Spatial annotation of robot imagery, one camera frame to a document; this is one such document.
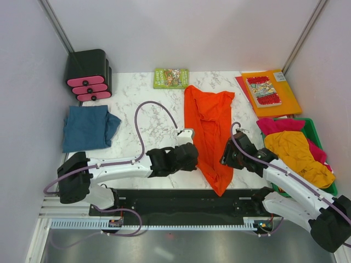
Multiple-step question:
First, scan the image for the orange t shirt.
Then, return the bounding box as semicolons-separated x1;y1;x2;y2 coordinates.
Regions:
184;85;235;196

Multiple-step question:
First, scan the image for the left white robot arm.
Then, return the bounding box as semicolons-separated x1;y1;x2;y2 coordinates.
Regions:
57;142;199;215

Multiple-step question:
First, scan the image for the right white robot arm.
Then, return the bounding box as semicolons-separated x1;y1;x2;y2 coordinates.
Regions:
220;130;350;253

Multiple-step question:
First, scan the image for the magenta t shirt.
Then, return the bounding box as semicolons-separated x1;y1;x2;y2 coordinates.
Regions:
256;118;332;171

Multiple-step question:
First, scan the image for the yellow t shirt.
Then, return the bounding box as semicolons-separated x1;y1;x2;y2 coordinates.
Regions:
264;131;335;188

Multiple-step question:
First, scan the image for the red comic book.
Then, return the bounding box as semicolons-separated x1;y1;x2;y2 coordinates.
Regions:
246;76;282;108

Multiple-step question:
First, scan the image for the orange folder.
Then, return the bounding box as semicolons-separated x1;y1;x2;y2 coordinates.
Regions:
241;70;302;118

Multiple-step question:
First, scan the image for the red folder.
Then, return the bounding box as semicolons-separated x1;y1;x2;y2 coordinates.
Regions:
235;76;252;105

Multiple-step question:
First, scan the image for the green paperback book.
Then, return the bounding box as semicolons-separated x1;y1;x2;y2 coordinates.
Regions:
153;68;189;89

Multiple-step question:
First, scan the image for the blue folded t shirt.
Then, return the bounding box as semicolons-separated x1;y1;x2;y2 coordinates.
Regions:
62;105;121;153

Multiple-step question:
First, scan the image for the black pink drawer unit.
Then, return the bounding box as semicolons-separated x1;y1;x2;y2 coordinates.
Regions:
65;49;112;102

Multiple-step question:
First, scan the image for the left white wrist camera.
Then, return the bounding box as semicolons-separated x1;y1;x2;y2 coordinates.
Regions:
175;128;195;146

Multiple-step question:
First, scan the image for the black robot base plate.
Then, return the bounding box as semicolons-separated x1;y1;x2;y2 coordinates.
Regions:
89;187;286;227

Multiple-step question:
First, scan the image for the white slotted cable duct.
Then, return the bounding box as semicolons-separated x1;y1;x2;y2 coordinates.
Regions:
50;219;257;231

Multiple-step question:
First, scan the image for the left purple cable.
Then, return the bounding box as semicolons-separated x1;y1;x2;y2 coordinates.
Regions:
43;100;183;249

